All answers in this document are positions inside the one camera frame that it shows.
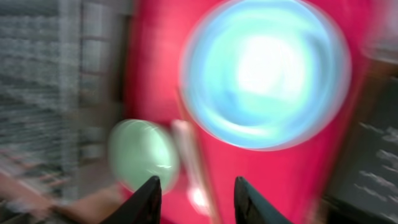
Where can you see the red plastic tray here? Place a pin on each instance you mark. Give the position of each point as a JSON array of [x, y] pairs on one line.
[[292, 179]]

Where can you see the white plastic fork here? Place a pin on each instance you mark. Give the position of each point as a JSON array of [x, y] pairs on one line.
[[196, 193]]

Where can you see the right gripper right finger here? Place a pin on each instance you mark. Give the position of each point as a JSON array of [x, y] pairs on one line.
[[250, 207]]

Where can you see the grey dishwasher rack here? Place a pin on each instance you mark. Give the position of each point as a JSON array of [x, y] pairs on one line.
[[62, 63]]

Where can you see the green saucer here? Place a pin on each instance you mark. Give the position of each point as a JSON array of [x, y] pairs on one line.
[[139, 150]]

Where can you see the light blue plate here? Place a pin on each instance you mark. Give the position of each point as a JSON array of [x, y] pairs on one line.
[[265, 75]]

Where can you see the black plastic tray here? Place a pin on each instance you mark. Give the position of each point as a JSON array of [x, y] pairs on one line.
[[364, 186]]

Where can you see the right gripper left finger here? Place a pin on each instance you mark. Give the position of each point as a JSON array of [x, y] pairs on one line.
[[142, 207]]

